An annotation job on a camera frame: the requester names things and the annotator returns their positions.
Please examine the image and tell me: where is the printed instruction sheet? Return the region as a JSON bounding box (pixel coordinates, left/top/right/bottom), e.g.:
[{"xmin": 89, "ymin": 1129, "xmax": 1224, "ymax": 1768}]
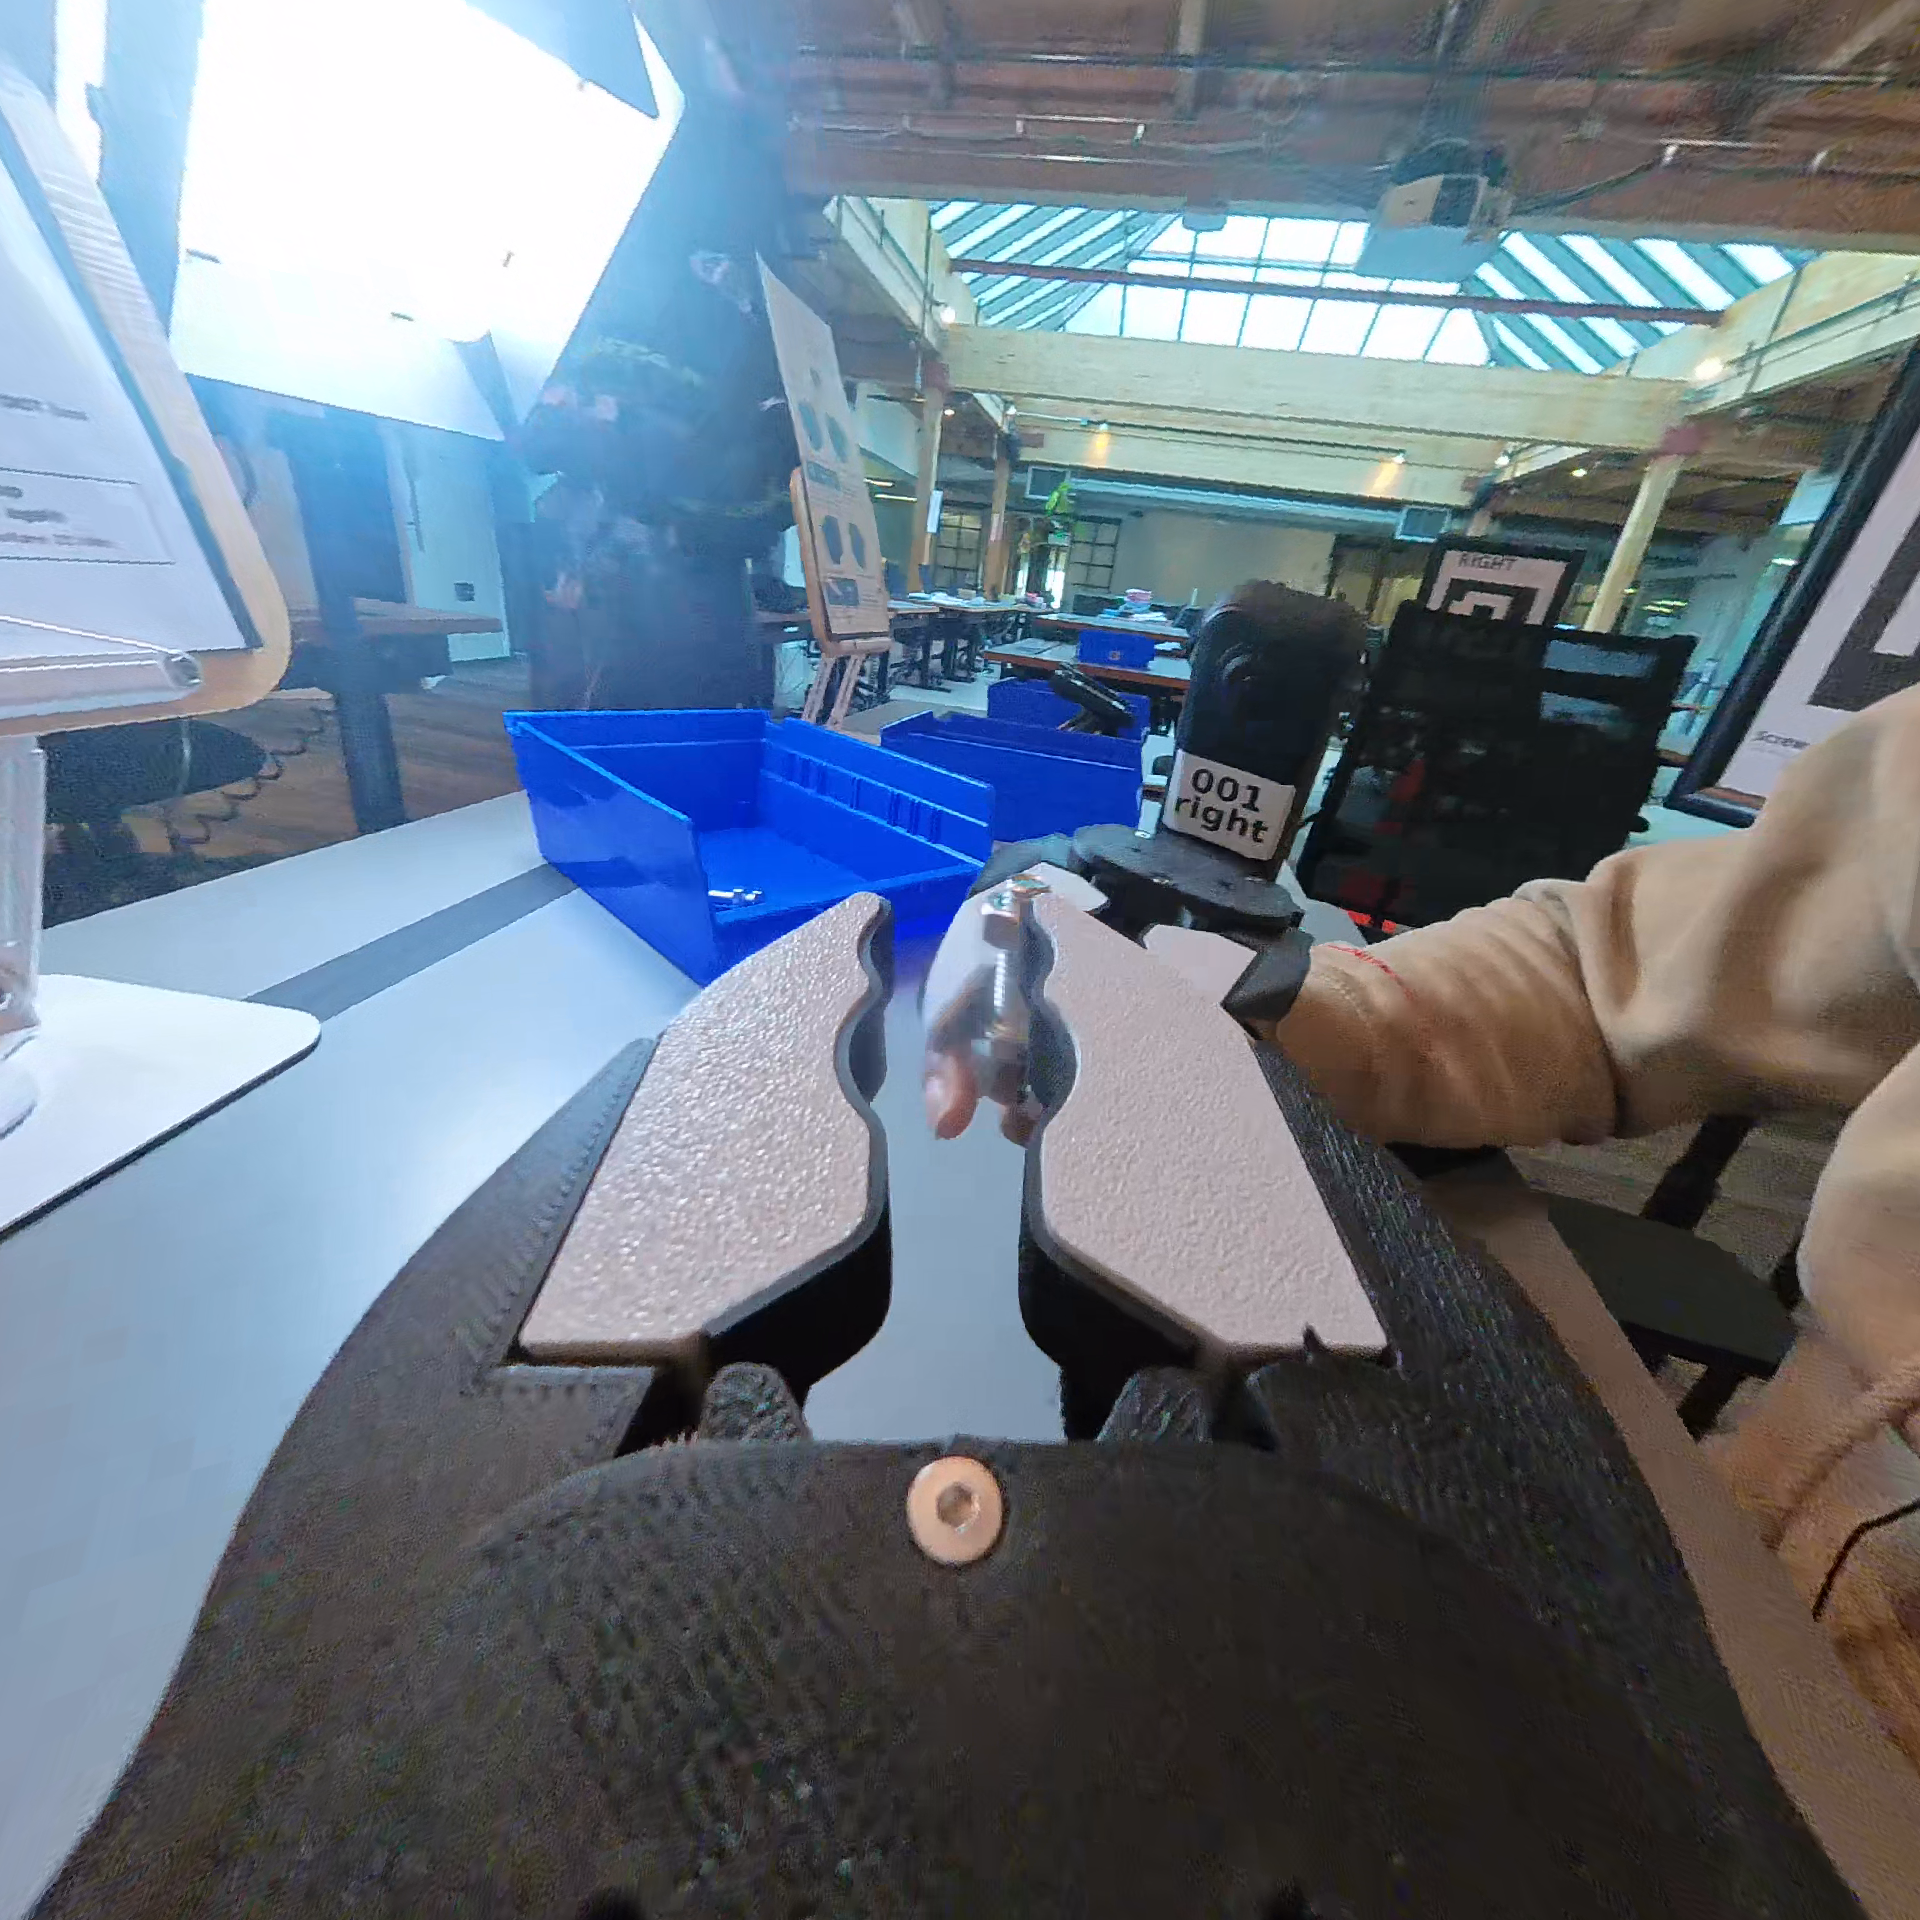
[{"xmin": 0, "ymin": 165, "xmax": 258, "ymax": 662}]

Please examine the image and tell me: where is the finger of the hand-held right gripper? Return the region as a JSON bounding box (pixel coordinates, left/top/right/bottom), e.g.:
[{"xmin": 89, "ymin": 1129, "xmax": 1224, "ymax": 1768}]
[
  {"xmin": 1134, "ymin": 919, "xmax": 1245, "ymax": 1006},
  {"xmin": 919, "ymin": 879, "xmax": 1006, "ymax": 1145}
]

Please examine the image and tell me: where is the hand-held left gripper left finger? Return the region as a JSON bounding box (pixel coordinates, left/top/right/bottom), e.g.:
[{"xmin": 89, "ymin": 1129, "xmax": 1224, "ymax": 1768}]
[{"xmin": 516, "ymin": 892, "xmax": 896, "ymax": 1432}]

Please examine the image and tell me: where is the wooden poster stand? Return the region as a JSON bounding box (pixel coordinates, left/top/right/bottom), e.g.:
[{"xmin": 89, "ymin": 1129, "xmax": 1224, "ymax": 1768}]
[{"xmin": 751, "ymin": 254, "xmax": 902, "ymax": 721}]

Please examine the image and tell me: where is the person's torso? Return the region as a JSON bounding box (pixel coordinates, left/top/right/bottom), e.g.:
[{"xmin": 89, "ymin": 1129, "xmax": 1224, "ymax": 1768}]
[{"xmin": 1741, "ymin": 1141, "xmax": 1920, "ymax": 1771}]

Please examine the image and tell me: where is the black white marker sign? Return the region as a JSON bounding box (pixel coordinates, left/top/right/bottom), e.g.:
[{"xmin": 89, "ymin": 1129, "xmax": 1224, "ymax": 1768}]
[{"xmin": 1415, "ymin": 536, "xmax": 1584, "ymax": 634}]

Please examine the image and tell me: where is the black framed sign board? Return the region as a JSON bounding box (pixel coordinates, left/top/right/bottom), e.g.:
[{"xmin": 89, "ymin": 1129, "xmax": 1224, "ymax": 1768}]
[{"xmin": 1665, "ymin": 346, "xmax": 1920, "ymax": 827}]

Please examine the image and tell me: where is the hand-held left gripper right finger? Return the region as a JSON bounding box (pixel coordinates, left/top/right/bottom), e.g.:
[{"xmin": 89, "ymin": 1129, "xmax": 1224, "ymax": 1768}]
[{"xmin": 1019, "ymin": 894, "xmax": 1389, "ymax": 1419}]

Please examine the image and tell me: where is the person's right forearm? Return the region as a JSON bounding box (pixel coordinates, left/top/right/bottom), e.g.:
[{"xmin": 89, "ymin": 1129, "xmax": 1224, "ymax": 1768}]
[{"xmin": 1276, "ymin": 690, "xmax": 1920, "ymax": 1158}]

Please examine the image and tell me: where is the white document stand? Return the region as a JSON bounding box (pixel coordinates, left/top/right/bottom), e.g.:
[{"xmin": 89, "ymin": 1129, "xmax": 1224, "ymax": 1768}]
[{"xmin": 0, "ymin": 61, "xmax": 324, "ymax": 1237}]

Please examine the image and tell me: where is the thin black cable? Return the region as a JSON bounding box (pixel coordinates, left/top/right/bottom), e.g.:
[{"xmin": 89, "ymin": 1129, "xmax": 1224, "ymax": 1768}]
[{"xmin": 1810, "ymin": 1496, "xmax": 1920, "ymax": 1592}]

